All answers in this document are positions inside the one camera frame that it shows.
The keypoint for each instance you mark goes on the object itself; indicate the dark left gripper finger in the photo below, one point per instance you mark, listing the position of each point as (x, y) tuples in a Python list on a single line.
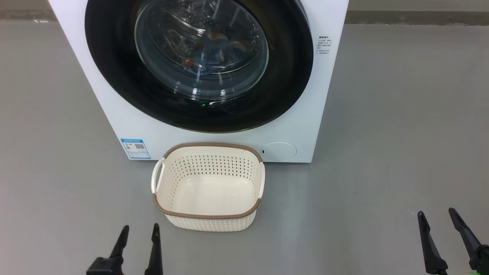
[(155, 259), (114, 263)]

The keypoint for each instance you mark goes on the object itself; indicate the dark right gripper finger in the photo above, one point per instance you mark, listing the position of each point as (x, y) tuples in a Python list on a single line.
[(433, 256), (471, 244)]

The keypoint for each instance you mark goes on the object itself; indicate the black round glass washer door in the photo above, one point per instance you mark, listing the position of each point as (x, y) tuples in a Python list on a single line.
[(110, 68)]

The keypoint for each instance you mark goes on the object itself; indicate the white front-load washing machine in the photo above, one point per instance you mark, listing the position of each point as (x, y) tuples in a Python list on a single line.
[(114, 114)]

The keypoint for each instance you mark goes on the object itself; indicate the cream perforated laundry basket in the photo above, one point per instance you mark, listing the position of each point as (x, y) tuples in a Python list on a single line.
[(210, 223)]

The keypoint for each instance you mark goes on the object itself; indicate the blue energy label sticker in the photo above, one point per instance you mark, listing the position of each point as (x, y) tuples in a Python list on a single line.
[(135, 149)]

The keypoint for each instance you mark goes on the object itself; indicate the round white filter cover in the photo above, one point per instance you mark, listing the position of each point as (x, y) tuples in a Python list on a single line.
[(279, 151)]

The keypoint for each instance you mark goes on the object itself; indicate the small printed text label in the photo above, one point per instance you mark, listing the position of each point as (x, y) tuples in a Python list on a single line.
[(324, 45)]

